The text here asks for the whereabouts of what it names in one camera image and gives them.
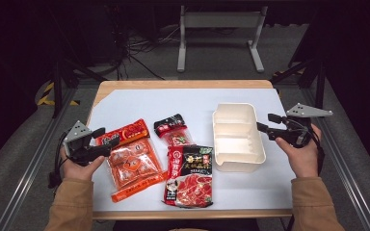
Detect aluminium rail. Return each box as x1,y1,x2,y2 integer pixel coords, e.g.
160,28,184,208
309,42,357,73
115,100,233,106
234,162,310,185
0,88,78,231
302,86,370,231

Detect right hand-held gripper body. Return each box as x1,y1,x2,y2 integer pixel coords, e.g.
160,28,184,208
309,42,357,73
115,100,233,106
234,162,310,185
276,102,334,149

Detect large red black soup packet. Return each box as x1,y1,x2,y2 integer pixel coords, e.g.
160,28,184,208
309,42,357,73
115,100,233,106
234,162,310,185
162,144,215,209

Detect wooden table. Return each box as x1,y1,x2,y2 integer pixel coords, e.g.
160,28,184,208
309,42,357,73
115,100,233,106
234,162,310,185
88,79,295,220

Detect grey metal stand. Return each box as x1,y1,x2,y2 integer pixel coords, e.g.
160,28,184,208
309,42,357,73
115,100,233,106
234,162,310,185
176,4,269,74

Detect small black red sauce packet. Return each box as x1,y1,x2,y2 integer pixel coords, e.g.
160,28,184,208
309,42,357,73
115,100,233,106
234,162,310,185
153,113,196,148

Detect yellow black floor tape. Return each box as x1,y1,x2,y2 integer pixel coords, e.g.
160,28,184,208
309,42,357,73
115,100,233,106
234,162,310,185
37,81,81,107

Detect black floor cables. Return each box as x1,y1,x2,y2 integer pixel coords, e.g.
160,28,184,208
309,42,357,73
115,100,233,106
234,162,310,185
109,25,181,81

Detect black tripod stand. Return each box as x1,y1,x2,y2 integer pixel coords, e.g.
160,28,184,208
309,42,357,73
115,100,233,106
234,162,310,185
271,57,327,110
49,57,107,119

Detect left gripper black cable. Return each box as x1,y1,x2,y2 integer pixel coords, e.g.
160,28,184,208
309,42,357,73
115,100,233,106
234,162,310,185
47,133,68,191

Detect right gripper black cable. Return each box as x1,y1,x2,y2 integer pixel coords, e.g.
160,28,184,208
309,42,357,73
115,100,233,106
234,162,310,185
307,126,326,176

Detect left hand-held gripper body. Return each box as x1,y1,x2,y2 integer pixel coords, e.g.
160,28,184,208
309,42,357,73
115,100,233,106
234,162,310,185
62,119,114,167

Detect person's right hand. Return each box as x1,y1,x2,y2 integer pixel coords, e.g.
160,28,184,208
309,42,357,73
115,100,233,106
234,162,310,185
275,124,323,179

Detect white divided plastic container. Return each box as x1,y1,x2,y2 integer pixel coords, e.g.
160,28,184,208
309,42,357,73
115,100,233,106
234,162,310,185
211,102,267,173

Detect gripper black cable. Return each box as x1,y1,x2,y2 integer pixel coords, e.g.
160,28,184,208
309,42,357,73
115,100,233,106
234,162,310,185
47,133,68,191
307,126,326,176

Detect orange seasoning packet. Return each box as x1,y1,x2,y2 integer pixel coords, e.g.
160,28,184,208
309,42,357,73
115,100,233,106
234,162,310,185
94,118,169,204

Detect white table mat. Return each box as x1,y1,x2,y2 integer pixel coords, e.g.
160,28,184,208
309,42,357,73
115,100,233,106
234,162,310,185
88,88,295,213

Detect person's left hand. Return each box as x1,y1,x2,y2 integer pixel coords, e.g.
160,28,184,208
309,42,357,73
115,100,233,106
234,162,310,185
60,149,106,182

